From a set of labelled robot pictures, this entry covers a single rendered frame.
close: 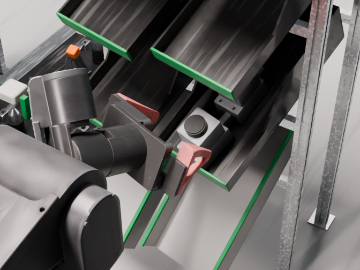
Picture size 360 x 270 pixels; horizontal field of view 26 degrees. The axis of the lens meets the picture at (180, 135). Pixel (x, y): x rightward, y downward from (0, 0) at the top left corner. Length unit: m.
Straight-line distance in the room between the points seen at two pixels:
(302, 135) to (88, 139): 0.35
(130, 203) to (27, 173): 0.78
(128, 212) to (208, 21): 0.38
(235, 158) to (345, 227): 0.45
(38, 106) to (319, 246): 0.71
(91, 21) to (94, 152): 0.25
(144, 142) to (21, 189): 0.46
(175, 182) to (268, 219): 0.55
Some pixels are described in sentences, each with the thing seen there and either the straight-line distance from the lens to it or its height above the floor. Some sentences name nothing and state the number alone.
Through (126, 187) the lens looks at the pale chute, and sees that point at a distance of 1.26.
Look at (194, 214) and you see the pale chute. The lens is 1.21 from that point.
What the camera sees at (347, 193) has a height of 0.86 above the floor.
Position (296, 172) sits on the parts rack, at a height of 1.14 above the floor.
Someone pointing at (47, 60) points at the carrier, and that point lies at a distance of 1.64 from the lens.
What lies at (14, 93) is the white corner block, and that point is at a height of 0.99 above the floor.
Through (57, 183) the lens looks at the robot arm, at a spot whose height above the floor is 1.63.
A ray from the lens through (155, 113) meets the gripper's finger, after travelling 1.03.
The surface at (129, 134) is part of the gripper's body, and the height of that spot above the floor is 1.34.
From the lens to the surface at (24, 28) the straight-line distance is 1.94.
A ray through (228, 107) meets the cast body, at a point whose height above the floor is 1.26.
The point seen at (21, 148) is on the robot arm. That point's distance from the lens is 0.49.
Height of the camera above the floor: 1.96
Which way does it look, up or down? 43 degrees down
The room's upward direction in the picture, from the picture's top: straight up
